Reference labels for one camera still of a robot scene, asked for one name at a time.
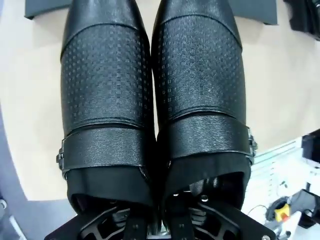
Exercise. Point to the aluminium profile frame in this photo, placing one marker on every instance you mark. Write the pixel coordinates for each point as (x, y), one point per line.
(280, 170)

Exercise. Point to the yellow emergency stop button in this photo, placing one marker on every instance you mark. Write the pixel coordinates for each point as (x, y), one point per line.
(282, 212)

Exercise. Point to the black perforated buckle shoe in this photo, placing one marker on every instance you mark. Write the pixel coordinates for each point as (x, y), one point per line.
(200, 80)
(105, 87)

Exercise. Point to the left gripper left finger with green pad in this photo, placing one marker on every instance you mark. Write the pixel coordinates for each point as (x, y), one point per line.
(100, 225)

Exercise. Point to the black box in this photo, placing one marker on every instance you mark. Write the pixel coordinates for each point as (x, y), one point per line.
(311, 147)

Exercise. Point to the black smooth leather shoe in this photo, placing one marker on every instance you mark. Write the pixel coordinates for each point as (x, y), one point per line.
(306, 17)

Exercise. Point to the black device housing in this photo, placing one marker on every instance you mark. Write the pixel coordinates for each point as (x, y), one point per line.
(306, 207)

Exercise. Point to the grey shoe stand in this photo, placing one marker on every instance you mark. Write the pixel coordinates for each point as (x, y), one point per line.
(257, 11)

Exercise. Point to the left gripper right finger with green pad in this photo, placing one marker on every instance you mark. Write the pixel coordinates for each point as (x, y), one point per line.
(215, 220)

